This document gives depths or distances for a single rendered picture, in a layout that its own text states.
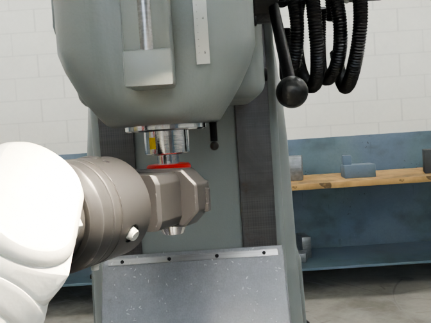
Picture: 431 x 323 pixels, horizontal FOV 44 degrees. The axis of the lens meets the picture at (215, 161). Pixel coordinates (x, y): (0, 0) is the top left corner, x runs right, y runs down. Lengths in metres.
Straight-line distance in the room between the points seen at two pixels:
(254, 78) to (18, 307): 0.45
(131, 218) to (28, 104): 4.64
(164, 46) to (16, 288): 0.23
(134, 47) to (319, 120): 4.45
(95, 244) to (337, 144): 4.53
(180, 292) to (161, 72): 0.57
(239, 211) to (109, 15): 0.54
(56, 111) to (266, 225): 4.13
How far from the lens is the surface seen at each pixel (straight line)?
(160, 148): 0.54
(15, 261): 0.30
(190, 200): 0.50
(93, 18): 0.50
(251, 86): 0.67
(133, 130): 0.54
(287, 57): 0.53
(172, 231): 0.56
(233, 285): 0.94
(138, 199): 0.44
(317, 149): 4.85
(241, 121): 0.93
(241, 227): 0.95
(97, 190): 0.40
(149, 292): 0.95
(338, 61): 0.80
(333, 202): 4.91
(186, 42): 0.48
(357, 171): 4.28
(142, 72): 0.44
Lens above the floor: 1.30
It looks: 3 degrees down
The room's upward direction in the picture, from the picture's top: 4 degrees counter-clockwise
